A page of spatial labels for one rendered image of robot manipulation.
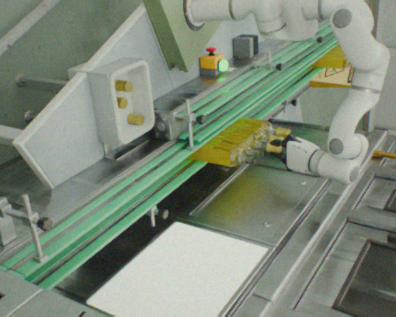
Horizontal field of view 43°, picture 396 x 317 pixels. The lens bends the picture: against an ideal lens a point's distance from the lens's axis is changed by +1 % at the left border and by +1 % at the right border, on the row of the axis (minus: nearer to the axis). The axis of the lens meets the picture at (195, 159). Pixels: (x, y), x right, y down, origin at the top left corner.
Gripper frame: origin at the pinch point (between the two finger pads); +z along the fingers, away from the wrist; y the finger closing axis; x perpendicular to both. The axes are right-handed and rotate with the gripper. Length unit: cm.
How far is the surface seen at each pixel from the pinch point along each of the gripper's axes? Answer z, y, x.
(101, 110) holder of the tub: 28, 23, 47
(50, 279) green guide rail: 1, -2, 84
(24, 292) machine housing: -32, 24, 100
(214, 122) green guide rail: 22.0, 6.3, 6.9
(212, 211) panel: 3.3, -12.2, 28.4
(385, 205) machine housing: -31.8, -16.4, -14.6
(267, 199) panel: -5.1, -12.5, 11.4
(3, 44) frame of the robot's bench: 88, 34, 47
